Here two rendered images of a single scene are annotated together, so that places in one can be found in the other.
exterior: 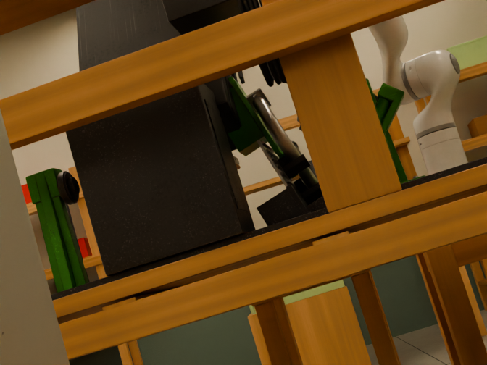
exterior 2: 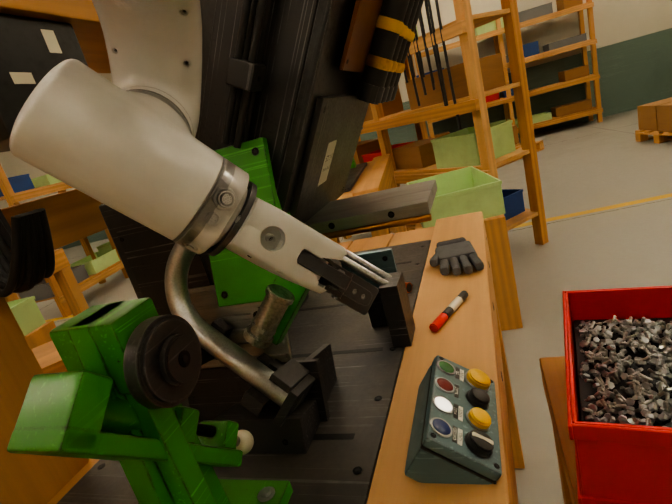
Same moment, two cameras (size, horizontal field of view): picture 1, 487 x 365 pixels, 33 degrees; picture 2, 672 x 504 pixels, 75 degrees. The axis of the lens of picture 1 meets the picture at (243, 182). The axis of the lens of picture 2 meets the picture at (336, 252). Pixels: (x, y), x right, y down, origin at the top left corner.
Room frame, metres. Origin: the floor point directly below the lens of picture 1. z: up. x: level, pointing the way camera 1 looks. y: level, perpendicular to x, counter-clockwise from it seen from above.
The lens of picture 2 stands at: (2.16, -0.62, 1.27)
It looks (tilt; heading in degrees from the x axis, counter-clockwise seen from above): 16 degrees down; 103
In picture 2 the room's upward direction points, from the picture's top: 16 degrees counter-clockwise
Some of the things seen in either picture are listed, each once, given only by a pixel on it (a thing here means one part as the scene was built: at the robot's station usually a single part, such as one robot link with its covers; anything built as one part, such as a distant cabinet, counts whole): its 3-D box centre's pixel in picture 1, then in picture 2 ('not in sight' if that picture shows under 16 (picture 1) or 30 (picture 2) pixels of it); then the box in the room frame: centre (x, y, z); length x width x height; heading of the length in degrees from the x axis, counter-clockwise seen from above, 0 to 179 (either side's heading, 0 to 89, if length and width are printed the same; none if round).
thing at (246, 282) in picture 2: (244, 122); (252, 218); (1.92, -0.04, 1.17); 0.13 x 0.12 x 0.20; 82
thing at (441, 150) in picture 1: (446, 163); not in sight; (2.44, -0.59, 0.97); 0.19 x 0.19 x 0.18
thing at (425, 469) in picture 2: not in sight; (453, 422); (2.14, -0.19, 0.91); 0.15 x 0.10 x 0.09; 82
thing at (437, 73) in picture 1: (434, 93); not in sight; (2.43, -0.63, 1.19); 0.19 x 0.12 x 0.24; 59
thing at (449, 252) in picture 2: not in sight; (452, 256); (2.20, 0.35, 0.91); 0.20 x 0.11 x 0.03; 91
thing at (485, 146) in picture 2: not in sight; (393, 113); (2.07, 3.45, 1.19); 2.30 x 0.55 x 2.39; 130
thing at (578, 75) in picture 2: not in sight; (500, 83); (3.99, 8.50, 1.12); 3.16 x 0.54 x 2.24; 179
